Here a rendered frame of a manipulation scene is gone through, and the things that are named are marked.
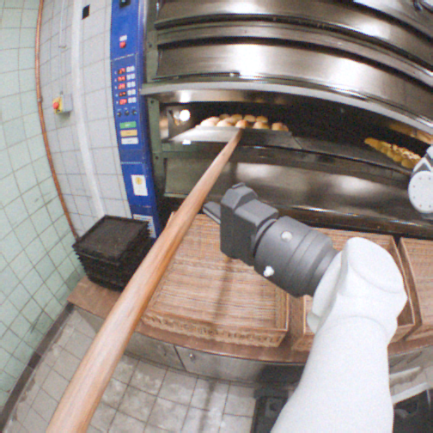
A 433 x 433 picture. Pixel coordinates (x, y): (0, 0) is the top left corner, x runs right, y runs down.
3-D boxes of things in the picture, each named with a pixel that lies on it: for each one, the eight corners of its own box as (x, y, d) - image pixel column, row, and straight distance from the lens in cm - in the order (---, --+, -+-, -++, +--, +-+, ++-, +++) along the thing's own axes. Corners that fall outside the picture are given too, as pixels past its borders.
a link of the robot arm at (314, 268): (264, 307, 28) (336, 356, 27) (296, 234, 22) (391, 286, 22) (300, 277, 37) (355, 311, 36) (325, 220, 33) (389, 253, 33)
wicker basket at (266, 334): (177, 252, 119) (171, 210, 103) (278, 264, 115) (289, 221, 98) (142, 325, 93) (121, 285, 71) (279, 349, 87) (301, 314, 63)
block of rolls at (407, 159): (362, 142, 178) (363, 135, 178) (405, 155, 205) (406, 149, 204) (405, 167, 128) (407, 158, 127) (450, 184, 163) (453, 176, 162)
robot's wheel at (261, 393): (288, 393, 142) (290, 387, 122) (287, 400, 141) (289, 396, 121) (255, 393, 142) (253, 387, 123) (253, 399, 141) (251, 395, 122)
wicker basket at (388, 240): (285, 266, 114) (297, 223, 97) (372, 271, 137) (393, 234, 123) (288, 352, 88) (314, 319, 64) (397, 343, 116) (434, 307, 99)
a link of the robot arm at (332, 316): (320, 287, 31) (298, 358, 20) (347, 230, 28) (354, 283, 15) (357, 303, 32) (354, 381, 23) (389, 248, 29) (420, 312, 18)
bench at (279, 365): (137, 291, 181) (117, 236, 142) (406, 316, 224) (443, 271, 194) (106, 347, 163) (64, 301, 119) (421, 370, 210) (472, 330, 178)
